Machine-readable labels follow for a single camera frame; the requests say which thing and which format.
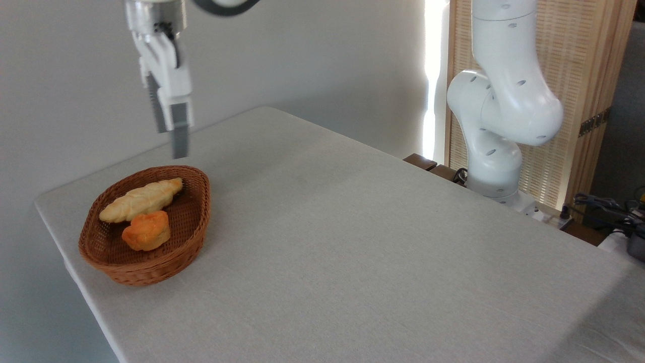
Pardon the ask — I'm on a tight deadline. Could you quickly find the dark brown wooden block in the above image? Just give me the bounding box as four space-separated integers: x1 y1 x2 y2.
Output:
429 164 467 186
403 154 438 172

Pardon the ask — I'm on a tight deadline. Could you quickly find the round orange bread bun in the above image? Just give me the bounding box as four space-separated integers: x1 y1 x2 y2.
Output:
121 210 171 252

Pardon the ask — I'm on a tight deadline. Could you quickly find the brown wicker basket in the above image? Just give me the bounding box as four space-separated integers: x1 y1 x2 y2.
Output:
78 165 211 287

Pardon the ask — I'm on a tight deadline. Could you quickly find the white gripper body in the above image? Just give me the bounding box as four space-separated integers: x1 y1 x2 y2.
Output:
132 30 195 104

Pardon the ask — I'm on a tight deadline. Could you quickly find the silver metal wrist mount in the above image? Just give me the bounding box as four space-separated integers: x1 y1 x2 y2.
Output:
125 0 187 36

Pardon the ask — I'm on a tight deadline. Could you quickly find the braided bread loaf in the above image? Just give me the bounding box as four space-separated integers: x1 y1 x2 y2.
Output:
99 177 183 224

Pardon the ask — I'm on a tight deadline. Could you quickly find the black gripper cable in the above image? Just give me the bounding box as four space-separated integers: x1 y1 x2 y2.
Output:
155 22 181 69

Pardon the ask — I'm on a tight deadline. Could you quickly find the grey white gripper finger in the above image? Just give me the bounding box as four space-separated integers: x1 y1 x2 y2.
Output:
146 75 167 134
159 90 195 160

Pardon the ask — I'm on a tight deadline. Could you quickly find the black cable bundle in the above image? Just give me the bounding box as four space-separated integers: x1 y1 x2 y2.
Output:
573 188 645 236

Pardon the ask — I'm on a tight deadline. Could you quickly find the beige tablecloth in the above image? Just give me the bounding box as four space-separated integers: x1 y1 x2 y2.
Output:
34 106 645 363

